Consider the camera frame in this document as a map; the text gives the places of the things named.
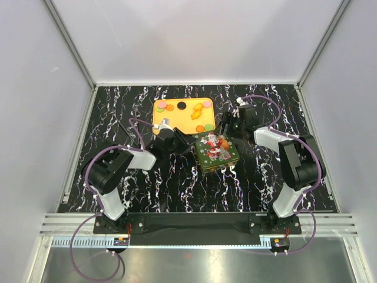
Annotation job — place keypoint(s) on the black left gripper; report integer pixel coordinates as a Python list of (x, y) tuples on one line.
[(187, 141)]

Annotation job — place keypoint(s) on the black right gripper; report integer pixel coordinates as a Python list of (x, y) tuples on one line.
[(225, 121)]

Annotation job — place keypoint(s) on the gold tin lid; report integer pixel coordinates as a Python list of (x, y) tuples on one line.
[(215, 152)]

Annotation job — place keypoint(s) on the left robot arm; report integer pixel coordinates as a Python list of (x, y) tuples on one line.
[(103, 172)]

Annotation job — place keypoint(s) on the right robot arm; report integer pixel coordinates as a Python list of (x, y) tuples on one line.
[(301, 163)]

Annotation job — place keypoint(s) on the orange swirl cookie right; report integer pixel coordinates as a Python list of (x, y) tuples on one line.
[(199, 129)]

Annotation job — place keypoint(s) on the orange swirl cookie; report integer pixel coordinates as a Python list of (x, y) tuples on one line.
[(169, 107), (199, 129)]

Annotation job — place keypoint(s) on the green round cookie right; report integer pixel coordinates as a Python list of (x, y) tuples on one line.
[(209, 127)]

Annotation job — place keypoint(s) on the green round cookie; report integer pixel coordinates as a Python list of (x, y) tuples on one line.
[(160, 109), (209, 127)]

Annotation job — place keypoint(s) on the pink round cookie right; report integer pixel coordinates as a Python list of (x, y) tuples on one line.
[(206, 104)]

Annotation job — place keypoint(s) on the pink round cookie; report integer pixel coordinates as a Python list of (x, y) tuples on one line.
[(206, 104), (162, 104)]

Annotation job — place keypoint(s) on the yellow plastic tray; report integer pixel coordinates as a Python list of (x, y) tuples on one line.
[(181, 118)]

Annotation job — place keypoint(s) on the lower fish shaped cookie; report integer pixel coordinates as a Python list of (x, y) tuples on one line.
[(196, 114)]

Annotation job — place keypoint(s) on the fish shaped cookie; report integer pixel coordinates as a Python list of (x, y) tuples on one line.
[(196, 114), (198, 106)]

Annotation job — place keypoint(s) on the upper fish shaped cookie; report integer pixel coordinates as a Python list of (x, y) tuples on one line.
[(198, 106)]

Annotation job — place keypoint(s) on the black sandwich cookie on tray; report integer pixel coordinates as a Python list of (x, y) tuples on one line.
[(181, 105)]

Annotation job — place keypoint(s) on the orange swirl cookie left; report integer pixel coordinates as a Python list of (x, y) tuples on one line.
[(169, 107)]

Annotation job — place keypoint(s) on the green round cookie left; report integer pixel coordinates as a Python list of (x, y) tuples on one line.
[(160, 109)]

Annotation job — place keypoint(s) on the pink round cookie left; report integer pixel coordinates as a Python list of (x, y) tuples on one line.
[(162, 104)]

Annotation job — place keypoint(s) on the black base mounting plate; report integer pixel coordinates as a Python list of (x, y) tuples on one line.
[(255, 223)]

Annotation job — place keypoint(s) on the left electronics board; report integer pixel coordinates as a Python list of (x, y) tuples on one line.
[(121, 241)]

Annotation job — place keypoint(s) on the electronics board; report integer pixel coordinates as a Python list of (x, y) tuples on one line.
[(121, 241), (281, 243)]

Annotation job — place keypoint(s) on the right electronics board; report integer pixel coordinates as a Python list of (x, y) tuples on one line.
[(281, 243)]

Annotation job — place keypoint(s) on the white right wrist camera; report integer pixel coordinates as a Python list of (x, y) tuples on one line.
[(240, 103)]

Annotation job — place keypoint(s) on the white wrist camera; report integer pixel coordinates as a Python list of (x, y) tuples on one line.
[(240, 103), (164, 124)]

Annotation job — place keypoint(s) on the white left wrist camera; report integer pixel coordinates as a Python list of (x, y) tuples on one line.
[(164, 124)]

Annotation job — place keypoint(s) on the aluminium frame rail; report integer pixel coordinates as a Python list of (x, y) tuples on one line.
[(258, 242)]

